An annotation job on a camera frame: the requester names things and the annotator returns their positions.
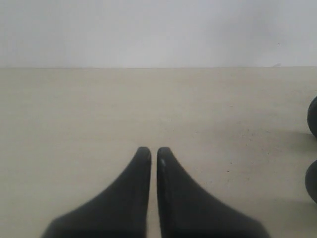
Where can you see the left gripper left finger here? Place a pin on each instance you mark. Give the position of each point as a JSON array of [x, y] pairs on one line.
[[120, 211]]

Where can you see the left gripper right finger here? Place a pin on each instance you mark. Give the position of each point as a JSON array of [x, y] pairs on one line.
[[186, 210]]

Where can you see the black weight plate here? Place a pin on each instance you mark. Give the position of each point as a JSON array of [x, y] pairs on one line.
[[311, 181], [312, 117]]

